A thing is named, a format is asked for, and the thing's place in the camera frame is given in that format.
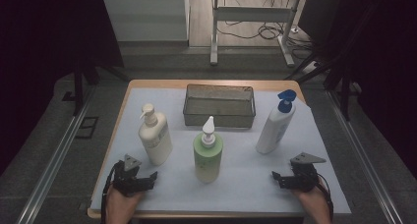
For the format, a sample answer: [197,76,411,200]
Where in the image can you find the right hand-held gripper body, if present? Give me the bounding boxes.
[280,151,328,193]

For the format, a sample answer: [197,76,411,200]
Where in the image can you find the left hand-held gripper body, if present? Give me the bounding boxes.
[112,153,147,197]

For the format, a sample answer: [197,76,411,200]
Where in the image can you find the cream pump bottle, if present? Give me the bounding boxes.
[138,102,174,167]

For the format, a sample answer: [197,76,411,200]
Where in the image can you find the white bottle with blue pump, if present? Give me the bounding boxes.
[255,88,298,155]

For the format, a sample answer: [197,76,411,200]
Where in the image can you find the green pump bottle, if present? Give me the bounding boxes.
[192,115,224,185]

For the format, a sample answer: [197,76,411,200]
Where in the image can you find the metal mesh basket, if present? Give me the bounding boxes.
[182,84,257,129]

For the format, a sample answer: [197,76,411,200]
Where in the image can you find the person's left hand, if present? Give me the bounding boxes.
[105,184,145,217]

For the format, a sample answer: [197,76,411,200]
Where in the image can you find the person's right hand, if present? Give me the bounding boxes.
[291,179,331,217]

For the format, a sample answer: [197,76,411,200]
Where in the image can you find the white table mat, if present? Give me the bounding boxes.
[89,86,352,215]

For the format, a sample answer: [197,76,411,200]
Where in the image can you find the black metal stand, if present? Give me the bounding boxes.
[284,50,352,122]
[72,53,130,118]

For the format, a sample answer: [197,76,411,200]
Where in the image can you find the white cabinet panel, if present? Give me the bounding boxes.
[101,0,191,43]

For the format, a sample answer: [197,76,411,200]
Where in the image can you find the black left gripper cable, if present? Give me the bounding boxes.
[99,161,122,224]

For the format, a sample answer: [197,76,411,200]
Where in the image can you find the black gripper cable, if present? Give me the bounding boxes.
[99,161,122,224]
[315,172,335,224]

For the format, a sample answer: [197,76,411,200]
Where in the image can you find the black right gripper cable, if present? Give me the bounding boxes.
[315,172,335,224]

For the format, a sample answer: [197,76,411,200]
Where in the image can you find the metal floor rail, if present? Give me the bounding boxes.
[15,85,96,224]
[327,89,403,224]

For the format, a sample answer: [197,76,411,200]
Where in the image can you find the black floor cables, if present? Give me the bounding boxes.
[215,0,317,61]

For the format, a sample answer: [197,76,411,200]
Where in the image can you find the white metal desk frame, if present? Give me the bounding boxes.
[209,0,301,69]

